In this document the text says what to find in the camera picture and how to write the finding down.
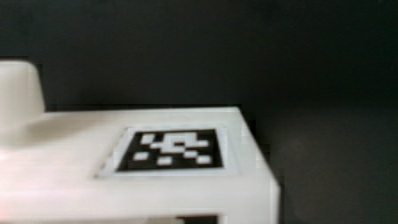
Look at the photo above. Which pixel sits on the white front drawer tray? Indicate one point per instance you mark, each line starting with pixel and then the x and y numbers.
pixel 124 167

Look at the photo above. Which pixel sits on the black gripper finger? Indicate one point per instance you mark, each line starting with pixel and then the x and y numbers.
pixel 199 219

